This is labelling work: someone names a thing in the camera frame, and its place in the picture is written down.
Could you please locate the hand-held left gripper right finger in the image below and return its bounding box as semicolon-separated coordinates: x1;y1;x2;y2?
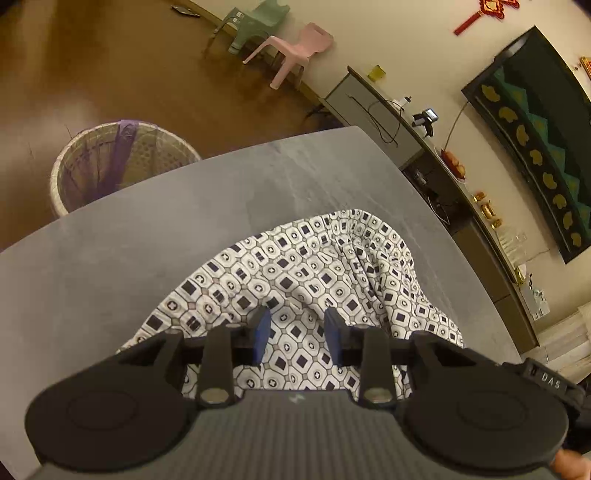
323;307;490;409

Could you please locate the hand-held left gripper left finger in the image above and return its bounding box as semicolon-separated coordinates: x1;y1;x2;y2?
117;305;272;409

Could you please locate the white black patterned garment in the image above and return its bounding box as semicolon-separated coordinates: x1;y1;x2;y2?
117;209;465;402

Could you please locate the person's right hand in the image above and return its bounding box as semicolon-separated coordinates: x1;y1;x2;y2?
553;449;591;480

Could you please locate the cream curtain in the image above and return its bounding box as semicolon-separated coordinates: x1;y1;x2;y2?
536;309;591;384

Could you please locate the white carton box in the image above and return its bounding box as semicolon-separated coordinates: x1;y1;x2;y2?
519;274;551;321

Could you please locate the set of clear glasses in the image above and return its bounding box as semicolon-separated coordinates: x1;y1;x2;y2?
499;231;529;259

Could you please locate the woven wicker basket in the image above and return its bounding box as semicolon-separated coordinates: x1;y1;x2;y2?
49;121;202;219

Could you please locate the plate of orange fruit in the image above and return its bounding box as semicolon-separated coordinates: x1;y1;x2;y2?
440;148;468;181

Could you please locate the purple plastic bag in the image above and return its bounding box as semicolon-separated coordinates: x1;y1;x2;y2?
65;120;139;204

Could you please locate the long low media cabinet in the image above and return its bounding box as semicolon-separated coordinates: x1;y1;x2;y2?
318;66;540;354

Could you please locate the pink plastic child chair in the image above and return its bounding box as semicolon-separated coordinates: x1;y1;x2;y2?
242;23;334;90

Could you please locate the green plastic child chair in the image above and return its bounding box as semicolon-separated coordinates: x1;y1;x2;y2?
203;0;291;54

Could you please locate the red hanging knot ornament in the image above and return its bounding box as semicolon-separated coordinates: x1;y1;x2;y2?
453;0;520;37

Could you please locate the small camera on stand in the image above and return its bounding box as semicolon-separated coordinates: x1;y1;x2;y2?
412;108;438;138

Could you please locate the wall-mounted television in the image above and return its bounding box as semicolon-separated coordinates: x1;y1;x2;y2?
462;25;591;265

